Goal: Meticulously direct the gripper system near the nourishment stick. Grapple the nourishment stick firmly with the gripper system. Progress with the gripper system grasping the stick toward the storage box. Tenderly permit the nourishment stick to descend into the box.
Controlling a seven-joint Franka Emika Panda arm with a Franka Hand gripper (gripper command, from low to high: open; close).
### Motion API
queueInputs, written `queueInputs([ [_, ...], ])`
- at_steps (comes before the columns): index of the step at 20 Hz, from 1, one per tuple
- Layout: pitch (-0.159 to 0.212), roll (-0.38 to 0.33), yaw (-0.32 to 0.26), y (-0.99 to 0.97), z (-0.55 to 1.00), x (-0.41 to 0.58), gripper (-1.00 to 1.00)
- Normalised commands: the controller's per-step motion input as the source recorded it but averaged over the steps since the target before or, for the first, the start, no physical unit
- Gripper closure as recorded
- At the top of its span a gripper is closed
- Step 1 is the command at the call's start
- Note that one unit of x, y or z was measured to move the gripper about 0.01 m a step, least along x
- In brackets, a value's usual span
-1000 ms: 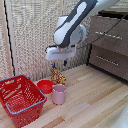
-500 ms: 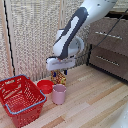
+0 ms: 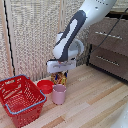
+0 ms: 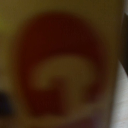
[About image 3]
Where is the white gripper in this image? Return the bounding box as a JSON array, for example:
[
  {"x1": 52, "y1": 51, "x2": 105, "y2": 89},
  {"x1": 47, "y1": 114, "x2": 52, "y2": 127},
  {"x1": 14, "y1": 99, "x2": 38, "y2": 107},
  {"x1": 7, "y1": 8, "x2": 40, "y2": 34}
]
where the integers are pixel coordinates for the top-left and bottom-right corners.
[{"x1": 46, "y1": 58, "x2": 77, "y2": 80}]

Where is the colourful snack bar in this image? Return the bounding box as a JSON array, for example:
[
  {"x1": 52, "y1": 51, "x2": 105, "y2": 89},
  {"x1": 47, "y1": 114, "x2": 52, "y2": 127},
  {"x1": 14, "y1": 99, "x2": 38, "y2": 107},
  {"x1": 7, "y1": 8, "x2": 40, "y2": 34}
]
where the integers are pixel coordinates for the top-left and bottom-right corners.
[{"x1": 50, "y1": 71, "x2": 69, "y2": 87}]

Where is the pink plastic cup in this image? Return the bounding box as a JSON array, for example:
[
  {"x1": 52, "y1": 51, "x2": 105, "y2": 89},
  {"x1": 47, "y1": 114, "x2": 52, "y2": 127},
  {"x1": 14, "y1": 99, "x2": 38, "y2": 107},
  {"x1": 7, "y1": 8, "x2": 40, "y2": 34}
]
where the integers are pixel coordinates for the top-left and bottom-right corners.
[{"x1": 51, "y1": 83, "x2": 67, "y2": 106}]

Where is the red plastic bowl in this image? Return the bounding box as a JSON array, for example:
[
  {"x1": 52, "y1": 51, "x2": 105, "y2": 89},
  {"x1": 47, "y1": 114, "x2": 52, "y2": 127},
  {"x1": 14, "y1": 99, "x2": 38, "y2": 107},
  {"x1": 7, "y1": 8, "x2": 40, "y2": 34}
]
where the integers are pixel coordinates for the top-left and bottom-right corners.
[{"x1": 36, "y1": 79, "x2": 55, "y2": 95}]

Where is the beige patterned curtain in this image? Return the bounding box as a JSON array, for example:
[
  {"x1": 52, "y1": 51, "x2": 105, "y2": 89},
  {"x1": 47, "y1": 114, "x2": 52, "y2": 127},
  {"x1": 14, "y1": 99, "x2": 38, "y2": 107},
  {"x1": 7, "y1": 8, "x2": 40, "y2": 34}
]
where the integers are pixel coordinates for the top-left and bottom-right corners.
[{"x1": 0, "y1": 0, "x2": 128, "y2": 82}]

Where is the red plastic shopping basket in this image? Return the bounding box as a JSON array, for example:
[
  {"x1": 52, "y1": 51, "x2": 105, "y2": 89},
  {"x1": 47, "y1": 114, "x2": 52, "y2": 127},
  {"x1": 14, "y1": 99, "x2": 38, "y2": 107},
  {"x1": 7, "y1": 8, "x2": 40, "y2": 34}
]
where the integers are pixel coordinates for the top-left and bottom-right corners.
[{"x1": 0, "y1": 74, "x2": 48, "y2": 128}]

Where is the brown drawer cabinet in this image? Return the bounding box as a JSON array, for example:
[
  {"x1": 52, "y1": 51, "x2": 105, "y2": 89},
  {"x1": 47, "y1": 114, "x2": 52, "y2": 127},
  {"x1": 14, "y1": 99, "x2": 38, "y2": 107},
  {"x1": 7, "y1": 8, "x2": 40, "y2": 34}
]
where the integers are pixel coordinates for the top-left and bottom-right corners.
[{"x1": 86, "y1": 10, "x2": 128, "y2": 83}]

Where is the metal drawer handle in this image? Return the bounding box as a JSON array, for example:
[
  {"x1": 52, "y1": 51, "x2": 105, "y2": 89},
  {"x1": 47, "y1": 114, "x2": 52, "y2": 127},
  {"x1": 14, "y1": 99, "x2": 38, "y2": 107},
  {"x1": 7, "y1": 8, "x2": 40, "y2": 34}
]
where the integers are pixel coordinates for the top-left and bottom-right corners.
[
  {"x1": 94, "y1": 31, "x2": 124, "y2": 41},
  {"x1": 95, "y1": 54, "x2": 121, "y2": 67}
]

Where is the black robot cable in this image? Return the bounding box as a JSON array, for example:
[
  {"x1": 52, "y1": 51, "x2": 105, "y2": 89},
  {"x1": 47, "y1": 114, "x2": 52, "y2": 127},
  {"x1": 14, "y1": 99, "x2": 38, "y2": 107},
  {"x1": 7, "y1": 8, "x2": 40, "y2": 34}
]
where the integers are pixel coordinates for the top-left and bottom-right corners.
[{"x1": 87, "y1": 7, "x2": 128, "y2": 65}]

